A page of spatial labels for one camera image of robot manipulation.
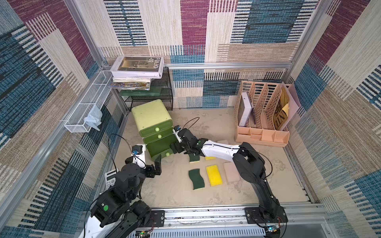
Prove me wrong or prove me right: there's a dark green sponge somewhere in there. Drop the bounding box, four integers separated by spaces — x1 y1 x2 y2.
189 154 200 163
188 169 205 190

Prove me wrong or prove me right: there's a green bottom drawer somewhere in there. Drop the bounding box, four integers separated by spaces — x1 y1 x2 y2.
146 134 178 161

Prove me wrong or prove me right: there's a green drawer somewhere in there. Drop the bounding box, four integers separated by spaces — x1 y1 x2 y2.
146 134 178 161
136 119 173 137
143 128 173 144

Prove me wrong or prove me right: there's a green top drawer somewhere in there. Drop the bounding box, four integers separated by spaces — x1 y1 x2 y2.
136 119 173 137

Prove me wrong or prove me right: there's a green three-drawer cabinet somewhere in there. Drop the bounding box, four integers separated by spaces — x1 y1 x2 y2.
131 99 176 145

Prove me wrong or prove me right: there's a pink sponge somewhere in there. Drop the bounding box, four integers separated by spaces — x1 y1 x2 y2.
217 140 229 144
223 162 241 183

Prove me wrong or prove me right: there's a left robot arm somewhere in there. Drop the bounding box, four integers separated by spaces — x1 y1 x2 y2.
80 155 165 238

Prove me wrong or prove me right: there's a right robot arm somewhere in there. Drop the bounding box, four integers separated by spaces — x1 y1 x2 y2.
170 126 288 224

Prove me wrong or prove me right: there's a white calculator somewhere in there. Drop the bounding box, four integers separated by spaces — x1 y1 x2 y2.
104 169 119 189

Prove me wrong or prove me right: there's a green tray on shelf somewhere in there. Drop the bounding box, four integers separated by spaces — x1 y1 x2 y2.
119 87 162 97

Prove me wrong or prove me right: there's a white book in organizer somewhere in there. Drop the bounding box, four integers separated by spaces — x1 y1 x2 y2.
238 92 252 127

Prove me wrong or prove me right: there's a pink desk file organizer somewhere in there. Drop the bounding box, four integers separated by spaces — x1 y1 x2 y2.
234 81 290 147

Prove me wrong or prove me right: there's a stack of magazines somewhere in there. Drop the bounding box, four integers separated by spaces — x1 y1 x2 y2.
108 77 152 90

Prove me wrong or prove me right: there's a crumpled white cloth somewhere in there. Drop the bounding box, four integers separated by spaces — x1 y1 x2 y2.
84 105 103 131

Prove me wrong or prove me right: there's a yellow brown magazine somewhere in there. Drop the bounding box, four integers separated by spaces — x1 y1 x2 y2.
273 86 290 131

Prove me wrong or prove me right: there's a large white book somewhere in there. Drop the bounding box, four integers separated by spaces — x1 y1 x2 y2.
110 56 164 79

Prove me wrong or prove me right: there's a pink folder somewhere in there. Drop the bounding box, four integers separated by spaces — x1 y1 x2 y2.
279 83 301 131

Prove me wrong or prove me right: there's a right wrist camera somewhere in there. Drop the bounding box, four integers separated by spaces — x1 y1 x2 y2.
173 125 182 143

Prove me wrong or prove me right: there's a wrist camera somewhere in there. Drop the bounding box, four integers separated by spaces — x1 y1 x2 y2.
173 125 182 143
132 144 146 168

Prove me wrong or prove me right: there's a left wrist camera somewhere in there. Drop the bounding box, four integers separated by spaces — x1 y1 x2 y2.
132 144 146 168

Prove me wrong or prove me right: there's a right camera cable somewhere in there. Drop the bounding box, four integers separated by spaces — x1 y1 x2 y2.
181 116 200 130

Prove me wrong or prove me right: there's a camera cable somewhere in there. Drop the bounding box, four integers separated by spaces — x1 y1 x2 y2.
108 133 133 173
181 116 200 130

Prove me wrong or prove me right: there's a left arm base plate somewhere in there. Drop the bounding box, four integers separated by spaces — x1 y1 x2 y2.
145 210 165 228

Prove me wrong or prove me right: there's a left camera cable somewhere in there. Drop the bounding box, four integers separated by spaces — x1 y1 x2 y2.
108 133 133 173

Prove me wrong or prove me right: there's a black wire shelf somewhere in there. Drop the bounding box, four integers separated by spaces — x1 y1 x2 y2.
119 67 174 111

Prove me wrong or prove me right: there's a white wire basket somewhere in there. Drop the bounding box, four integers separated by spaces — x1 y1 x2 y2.
64 70 112 133

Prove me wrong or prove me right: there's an aluminium front rail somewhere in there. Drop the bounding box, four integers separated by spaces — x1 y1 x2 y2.
74 205 340 238

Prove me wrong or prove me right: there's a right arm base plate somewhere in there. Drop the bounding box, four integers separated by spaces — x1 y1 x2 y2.
244 207 288 224

